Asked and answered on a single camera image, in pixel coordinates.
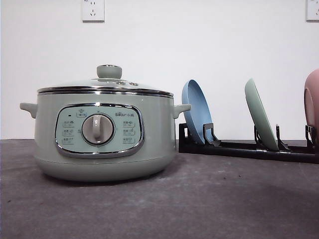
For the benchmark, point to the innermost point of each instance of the glass lid with green knob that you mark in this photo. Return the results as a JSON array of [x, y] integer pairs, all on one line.
[[108, 81]]

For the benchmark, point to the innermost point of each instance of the green plate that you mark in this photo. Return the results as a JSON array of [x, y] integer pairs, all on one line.
[[259, 116]]

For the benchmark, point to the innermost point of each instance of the blue plate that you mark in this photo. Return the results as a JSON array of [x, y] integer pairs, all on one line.
[[193, 95]]

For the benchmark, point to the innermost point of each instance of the green electric steamer pot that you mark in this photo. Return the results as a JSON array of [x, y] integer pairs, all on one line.
[[105, 139]]

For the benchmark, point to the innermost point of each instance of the pink plate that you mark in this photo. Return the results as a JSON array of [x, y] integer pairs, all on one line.
[[311, 99]]

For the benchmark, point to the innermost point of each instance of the black dish rack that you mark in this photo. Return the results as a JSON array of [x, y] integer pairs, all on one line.
[[303, 154]]

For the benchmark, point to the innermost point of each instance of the white wall socket left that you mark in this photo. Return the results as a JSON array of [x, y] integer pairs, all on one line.
[[93, 11]]

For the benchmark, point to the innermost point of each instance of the white wall socket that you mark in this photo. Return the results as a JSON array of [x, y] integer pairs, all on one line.
[[93, 11], [312, 11]]

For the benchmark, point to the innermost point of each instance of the white wall socket right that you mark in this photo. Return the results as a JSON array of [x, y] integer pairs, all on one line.
[[312, 11]]

